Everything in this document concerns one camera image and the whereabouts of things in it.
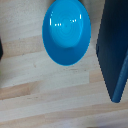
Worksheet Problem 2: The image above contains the blue plastic bowl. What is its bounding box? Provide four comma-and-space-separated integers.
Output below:
41, 0, 92, 67

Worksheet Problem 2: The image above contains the navy blue book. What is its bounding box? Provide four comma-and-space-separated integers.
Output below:
95, 0, 128, 104

